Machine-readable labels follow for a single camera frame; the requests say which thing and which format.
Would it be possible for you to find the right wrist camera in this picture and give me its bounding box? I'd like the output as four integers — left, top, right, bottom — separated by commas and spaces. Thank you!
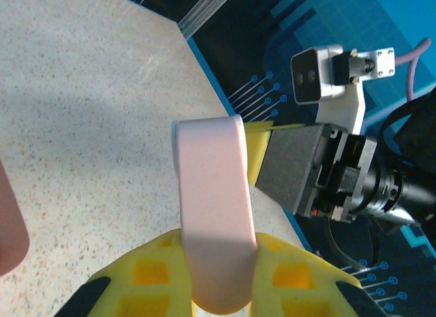
290, 45, 396, 136

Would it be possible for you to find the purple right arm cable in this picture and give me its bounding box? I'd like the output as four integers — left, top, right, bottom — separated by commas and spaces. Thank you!
360, 37, 433, 132

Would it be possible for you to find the pink plastic tray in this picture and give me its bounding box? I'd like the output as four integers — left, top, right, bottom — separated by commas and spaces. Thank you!
0, 158, 31, 277

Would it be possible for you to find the aluminium frame post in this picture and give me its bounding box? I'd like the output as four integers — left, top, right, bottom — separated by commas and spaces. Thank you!
175, 0, 239, 37

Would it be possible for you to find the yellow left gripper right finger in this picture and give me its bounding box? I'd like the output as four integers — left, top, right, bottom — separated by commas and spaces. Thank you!
250, 232, 388, 317

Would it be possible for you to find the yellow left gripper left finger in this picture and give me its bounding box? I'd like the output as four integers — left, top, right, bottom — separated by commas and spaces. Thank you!
54, 228, 198, 317

